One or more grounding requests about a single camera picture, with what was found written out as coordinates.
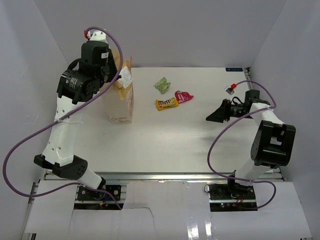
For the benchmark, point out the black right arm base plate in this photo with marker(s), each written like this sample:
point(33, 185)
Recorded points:
point(223, 199)

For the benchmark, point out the cream paper bag orange handles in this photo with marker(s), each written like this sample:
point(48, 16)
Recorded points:
point(119, 111)

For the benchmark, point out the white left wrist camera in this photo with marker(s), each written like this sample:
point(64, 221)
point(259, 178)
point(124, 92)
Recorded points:
point(97, 35)

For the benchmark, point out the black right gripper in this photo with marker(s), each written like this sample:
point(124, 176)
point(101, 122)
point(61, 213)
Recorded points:
point(223, 113)

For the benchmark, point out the large brown kraft snack bag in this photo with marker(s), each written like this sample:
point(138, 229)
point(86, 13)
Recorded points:
point(124, 83)

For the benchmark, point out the blue right corner label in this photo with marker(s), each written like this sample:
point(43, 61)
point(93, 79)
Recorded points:
point(234, 69)

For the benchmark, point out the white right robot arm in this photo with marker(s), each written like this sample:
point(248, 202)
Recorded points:
point(271, 147)

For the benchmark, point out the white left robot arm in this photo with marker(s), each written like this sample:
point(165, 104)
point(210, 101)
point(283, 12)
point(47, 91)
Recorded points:
point(77, 85)

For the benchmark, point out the green crumpled snack packet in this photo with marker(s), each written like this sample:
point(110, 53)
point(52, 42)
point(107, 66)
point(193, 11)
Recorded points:
point(162, 85)

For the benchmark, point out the aluminium front rail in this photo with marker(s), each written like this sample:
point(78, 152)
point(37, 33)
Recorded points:
point(169, 176)

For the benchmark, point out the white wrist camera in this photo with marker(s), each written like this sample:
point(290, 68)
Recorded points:
point(230, 89)
point(97, 35)

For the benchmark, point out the pink red snack packet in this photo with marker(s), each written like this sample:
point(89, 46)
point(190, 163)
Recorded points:
point(183, 96)

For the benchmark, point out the yellow M&M's packet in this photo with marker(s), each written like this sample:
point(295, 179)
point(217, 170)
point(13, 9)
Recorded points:
point(166, 104)

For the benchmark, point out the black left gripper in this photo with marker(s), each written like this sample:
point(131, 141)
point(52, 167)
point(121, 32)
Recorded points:
point(114, 75)

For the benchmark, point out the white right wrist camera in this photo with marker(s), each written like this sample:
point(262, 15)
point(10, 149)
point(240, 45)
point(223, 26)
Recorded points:
point(230, 89)

